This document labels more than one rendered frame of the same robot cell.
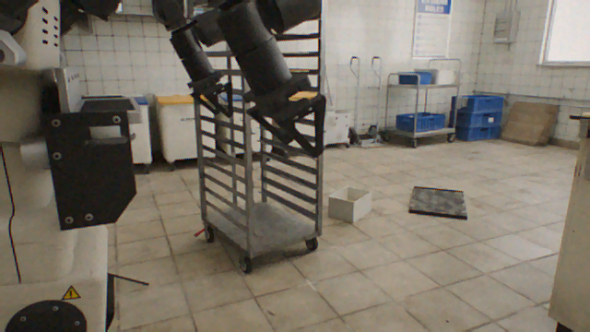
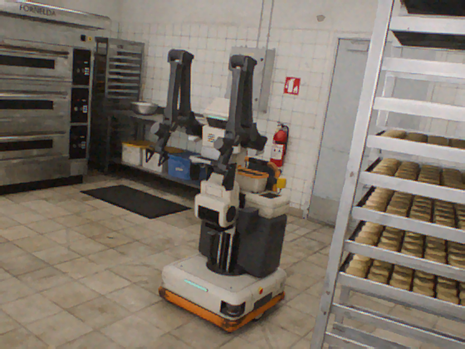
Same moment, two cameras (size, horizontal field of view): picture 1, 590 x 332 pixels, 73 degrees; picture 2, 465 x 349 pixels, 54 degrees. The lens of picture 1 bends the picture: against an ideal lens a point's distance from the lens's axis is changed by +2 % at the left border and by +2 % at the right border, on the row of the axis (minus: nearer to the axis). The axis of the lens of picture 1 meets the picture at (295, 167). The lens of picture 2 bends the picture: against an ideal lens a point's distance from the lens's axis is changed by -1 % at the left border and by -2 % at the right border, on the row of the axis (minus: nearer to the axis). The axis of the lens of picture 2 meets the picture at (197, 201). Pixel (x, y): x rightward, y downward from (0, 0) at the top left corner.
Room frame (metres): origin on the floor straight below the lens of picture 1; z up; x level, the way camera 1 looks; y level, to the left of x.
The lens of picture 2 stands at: (2.92, -0.98, 1.53)
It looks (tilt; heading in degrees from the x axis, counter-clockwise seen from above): 16 degrees down; 152
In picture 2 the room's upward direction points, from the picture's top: 6 degrees clockwise
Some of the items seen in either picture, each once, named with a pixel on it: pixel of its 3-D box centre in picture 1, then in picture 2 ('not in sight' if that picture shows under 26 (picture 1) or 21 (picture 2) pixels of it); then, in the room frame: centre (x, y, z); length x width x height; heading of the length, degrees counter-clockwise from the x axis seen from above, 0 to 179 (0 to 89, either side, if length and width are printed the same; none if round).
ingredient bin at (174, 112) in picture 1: (184, 129); not in sight; (4.23, 1.19, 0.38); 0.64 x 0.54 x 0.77; 25
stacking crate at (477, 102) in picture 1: (477, 103); not in sight; (5.77, -2.61, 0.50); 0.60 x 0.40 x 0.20; 117
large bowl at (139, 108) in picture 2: not in sight; (143, 109); (-2.96, 1.23, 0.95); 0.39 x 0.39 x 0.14
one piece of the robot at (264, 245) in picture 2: not in sight; (240, 221); (0.48, 0.69, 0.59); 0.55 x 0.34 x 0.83; 24
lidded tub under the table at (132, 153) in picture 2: not in sight; (141, 152); (-2.97, 1.25, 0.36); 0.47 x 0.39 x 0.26; 113
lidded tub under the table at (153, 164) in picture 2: not in sight; (162, 158); (-2.60, 1.41, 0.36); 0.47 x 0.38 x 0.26; 114
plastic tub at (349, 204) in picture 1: (350, 204); not in sight; (2.76, -0.41, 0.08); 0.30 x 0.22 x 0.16; 144
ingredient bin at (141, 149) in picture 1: (119, 134); not in sight; (3.97, 1.78, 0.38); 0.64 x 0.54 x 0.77; 27
